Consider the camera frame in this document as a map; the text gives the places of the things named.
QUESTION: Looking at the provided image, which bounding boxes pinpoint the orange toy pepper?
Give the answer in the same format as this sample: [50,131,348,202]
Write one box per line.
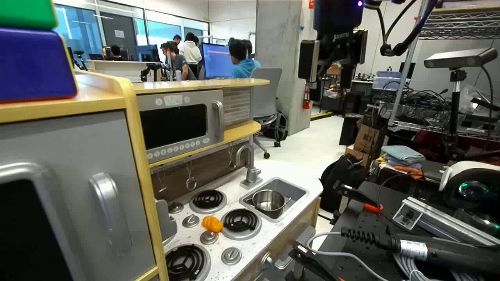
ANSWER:
[202,215,223,232]

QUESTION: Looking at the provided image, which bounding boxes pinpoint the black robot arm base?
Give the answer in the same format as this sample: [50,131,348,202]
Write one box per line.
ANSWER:
[439,160,500,218]

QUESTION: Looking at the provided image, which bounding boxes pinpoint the small steel pot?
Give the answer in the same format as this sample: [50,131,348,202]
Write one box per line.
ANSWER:
[252,188,286,212]

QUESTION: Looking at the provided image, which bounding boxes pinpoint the grey toy sink basin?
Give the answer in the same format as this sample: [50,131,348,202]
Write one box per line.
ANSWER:
[241,177,306,221]

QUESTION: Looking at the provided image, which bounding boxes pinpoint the grey toy faucet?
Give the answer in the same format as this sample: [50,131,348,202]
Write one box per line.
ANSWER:
[236,143,261,188]

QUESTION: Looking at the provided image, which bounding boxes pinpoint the grey office chair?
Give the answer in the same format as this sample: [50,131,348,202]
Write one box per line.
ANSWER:
[250,68,288,146]

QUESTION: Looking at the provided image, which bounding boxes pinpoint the back right black burner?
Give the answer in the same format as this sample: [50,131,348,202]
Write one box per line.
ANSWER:
[189,190,227,213]

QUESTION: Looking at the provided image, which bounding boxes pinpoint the black burner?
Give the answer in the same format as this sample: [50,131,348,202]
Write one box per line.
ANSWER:
[189,190,227,213]
[222,209,263,240]
[166,243,211,281]

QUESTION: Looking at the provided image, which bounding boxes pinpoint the person in blue shirt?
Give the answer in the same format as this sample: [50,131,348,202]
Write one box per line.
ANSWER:
[228,37,261,77]

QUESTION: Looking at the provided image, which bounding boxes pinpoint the grey toy microwave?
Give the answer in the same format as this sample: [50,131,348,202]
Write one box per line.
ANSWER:
[138,90,225,162]

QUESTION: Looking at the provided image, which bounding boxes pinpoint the blue computer monitor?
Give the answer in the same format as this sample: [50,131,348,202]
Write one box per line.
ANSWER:
[202,43,233,77]

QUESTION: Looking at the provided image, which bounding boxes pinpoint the middle right black burner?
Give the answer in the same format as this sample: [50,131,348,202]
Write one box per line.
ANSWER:
[222,209,263,240]

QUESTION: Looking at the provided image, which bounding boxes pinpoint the grey stove knob far back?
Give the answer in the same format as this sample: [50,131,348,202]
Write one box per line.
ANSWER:
[169,201,183,213]

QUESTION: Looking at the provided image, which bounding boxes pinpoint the grey stove knob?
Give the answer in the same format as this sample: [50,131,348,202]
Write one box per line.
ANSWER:
[183,213,200,227]
[200,230,219,245]
[220,246,242,265]
[169,201,183,213]

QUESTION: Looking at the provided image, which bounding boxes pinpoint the grey stove knob middle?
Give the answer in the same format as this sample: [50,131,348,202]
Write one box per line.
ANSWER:
[200,230,219,245]

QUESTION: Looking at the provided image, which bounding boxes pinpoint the person in white shirt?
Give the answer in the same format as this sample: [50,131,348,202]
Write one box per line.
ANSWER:
[180,32,202,77]

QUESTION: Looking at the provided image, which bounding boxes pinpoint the grey stove knob front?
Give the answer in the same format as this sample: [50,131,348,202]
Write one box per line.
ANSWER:
[220,246,242,265]

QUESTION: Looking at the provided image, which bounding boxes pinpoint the cardboard box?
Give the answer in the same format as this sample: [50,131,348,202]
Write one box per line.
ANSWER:
[345,124,386,166]

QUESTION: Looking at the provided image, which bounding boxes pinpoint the front black burner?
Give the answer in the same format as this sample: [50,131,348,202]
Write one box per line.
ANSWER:
[166,243,211,281]

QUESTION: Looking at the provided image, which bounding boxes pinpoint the grey toy oven door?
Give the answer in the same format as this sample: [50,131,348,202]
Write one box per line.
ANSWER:
[0,110,155,281]

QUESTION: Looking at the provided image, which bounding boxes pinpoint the blue plastic bin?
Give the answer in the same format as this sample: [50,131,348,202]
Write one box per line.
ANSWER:
[0,28,77,102]

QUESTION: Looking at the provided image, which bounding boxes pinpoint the green plastic bin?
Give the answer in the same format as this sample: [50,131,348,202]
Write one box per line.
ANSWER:
[0,0,58,29]

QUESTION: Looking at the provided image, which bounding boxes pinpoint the toy kitchen wooden frame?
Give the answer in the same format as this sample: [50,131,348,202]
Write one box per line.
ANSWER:
[0,70,322,281]

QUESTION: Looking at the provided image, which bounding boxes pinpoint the grey camera on stand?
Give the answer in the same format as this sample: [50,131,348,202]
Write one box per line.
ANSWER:
[423,46,498,157]

